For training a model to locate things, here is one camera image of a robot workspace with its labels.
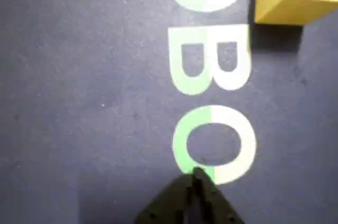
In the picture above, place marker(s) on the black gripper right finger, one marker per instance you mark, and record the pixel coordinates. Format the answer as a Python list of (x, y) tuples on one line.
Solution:
[(214, 205)]

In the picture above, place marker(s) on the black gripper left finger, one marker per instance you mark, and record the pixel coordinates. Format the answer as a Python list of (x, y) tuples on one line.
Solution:
[(169, 203)]

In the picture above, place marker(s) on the dark mat with printed letters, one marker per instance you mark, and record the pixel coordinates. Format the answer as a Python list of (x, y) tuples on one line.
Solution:
[(79, 89)]

